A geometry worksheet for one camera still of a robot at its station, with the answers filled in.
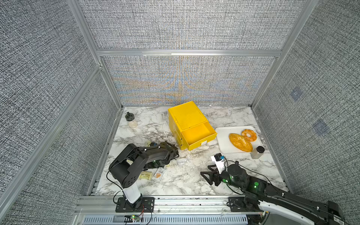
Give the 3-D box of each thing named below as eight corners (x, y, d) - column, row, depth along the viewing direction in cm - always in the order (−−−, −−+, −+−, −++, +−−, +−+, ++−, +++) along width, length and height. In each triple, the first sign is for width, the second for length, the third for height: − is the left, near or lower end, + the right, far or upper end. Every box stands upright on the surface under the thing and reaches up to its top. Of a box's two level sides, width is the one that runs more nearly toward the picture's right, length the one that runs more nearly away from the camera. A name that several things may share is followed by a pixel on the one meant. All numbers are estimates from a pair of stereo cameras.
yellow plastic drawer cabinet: (186, 163, 90) (188, 146, 73) (169, 129, 107) (167, 109, 90) (210, 152, 95) (217, 133, 78) (190, 121, 112) (192, 100, 95)
